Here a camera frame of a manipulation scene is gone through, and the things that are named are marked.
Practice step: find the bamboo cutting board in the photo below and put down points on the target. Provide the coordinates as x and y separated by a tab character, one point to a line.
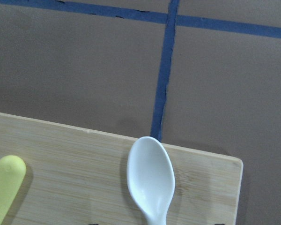
77	176

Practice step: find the yellow plastic knife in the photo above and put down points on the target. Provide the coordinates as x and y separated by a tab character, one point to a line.
12	173

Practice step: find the white plastic spoon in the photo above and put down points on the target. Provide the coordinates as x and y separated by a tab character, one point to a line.
150	179

